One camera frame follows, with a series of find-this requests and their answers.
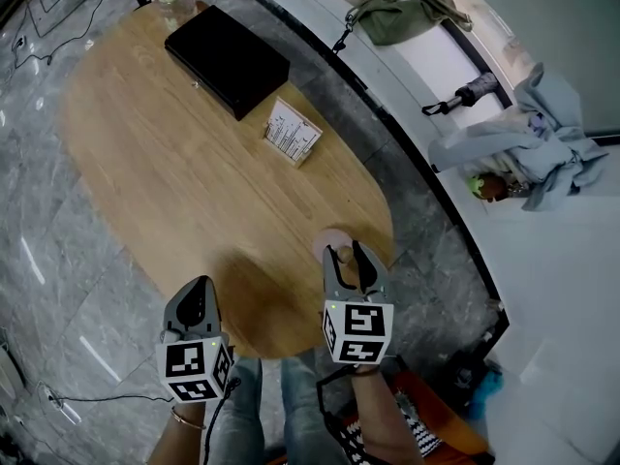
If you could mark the black white patterned cushion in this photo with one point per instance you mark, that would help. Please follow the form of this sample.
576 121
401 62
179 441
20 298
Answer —
428 436

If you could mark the person's left forearm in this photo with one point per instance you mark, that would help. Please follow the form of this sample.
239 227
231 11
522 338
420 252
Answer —
179 446

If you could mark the oval wooden table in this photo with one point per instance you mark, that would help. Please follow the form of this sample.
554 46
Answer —
194 187

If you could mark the blue fluffy item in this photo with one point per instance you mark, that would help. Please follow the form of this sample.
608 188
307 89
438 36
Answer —
486 393

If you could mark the brown toy green top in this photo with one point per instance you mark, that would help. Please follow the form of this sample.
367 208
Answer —
491 188

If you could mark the flat black box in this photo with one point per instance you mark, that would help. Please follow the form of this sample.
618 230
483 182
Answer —
227 61

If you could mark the person's right forearm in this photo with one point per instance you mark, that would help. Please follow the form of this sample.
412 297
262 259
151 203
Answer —
385 419

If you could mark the person's leg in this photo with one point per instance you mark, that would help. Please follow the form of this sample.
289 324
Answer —
305 414
242 419

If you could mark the light blue clothing pile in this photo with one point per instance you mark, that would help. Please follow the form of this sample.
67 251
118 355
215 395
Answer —
552 129

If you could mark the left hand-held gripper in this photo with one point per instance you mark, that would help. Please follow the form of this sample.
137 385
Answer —
194 363

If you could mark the grey folding umbrella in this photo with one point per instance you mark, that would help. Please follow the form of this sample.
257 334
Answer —
472 90

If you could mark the black bag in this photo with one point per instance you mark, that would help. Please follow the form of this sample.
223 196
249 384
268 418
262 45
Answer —
467 366

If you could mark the olive green bag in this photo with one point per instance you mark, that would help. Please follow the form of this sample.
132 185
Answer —
407 12

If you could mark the white power strip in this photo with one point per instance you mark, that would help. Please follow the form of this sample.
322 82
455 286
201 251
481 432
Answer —
60 402

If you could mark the pink round object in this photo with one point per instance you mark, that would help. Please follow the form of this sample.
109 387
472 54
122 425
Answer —
329 238

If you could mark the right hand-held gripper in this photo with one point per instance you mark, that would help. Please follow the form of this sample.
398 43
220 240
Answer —
361 330

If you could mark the white window ledge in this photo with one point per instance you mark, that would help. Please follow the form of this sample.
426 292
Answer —
416 66

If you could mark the person's right leg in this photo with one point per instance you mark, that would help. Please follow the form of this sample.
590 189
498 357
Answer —
305 414

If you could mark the person's left leg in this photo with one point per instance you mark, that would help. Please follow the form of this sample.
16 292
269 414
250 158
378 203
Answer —
242 419

